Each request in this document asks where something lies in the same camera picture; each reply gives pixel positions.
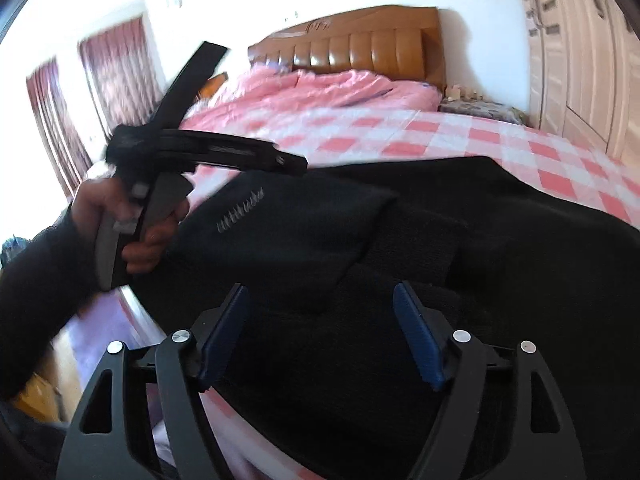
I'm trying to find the nightstand with floral cloth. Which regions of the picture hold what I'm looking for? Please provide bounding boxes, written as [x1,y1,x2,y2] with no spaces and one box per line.
[437,82,531,126]

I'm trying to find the white wardrobe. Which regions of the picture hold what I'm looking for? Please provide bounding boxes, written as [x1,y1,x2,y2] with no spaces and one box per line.
[512,0,640,171]

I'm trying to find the dark red patterned curtain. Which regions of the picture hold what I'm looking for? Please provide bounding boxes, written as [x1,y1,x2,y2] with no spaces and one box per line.
[77,15,168,136]
[25,57,93,198]

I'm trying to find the person's left forearm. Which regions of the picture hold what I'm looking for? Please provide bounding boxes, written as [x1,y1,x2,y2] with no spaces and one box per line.
[0,205,101,401]

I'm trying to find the black pants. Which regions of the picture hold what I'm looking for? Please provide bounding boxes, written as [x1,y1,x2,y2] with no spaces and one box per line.
[127,156,640,480]

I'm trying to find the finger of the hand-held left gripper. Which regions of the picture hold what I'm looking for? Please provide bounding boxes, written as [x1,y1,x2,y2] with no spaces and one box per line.
[147,41,230,133]
[150,129,309,177]

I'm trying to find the wooden nightstand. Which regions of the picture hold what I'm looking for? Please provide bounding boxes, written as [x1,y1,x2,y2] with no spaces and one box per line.
[197,72,228,103]

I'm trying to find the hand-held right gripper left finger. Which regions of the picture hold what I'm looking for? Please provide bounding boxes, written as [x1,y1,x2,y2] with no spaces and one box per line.
[60,282,251,480]

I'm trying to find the pink checked bed sheet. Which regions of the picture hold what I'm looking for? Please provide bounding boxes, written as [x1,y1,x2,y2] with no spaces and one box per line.
[150,107,640,480]

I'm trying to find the wooden headboard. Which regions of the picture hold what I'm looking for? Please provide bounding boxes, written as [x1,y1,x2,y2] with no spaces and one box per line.
[247,5,447,92]

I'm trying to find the person's left hand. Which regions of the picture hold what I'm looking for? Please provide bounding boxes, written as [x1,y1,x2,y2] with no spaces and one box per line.
[70,177,191,276]

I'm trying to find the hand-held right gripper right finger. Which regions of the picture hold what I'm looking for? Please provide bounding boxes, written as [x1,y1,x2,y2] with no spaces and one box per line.
[392,281,588,480]

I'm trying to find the pink quilt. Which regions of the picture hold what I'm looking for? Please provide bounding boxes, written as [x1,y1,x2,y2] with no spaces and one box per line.
[190,66,443,128]

